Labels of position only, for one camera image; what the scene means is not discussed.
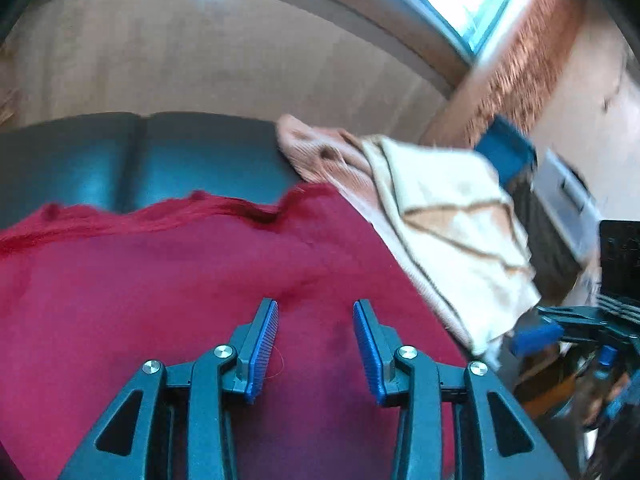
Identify black leather bench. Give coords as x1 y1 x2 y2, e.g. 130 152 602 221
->
0 112 301 231

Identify blue plastic storage box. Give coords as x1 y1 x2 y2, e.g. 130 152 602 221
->
475 115 538 187

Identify dark red hooded sweatshirt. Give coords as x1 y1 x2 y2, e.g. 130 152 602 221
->
0 182 473 480

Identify white box device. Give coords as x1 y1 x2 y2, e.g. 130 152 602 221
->
531 149 603 267

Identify cream knit sweater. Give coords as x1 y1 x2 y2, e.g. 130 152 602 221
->
360 134 542 356

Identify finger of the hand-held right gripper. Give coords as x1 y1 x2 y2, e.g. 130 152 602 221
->
515 318 609 357
537 305 609 331

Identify brown patterned curtain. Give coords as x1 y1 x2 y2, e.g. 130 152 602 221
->
422 0 588 148

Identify pink knit sweater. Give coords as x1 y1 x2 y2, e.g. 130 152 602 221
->
276 114 381 226

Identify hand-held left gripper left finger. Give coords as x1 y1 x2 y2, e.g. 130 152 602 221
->
57 298 280 480

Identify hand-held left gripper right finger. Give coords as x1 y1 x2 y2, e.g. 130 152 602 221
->
352 299 571 480

